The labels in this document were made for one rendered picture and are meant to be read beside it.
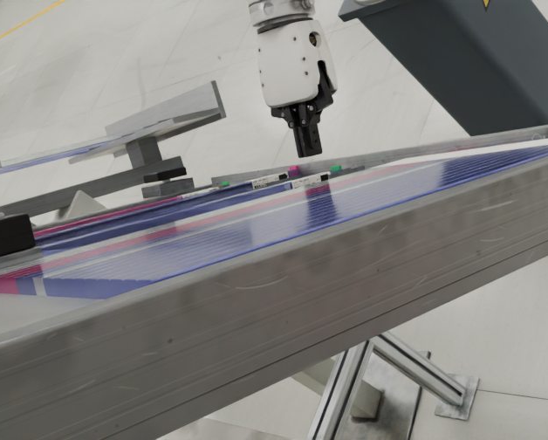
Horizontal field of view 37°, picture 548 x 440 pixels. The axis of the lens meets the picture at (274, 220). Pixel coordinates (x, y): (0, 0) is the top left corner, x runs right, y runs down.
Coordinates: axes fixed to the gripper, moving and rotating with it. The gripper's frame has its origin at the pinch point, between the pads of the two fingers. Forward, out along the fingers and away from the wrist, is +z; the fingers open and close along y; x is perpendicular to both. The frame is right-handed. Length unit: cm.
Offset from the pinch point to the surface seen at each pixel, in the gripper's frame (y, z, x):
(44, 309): -35, 5, 58
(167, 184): 19.5, 2.2, 9.7
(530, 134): -34.7, 3.1, 4.9
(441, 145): -23.8, 2.9, 4.3
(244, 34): 173, -43, -152
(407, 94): 65, -5, -109
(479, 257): -47, 8, 35
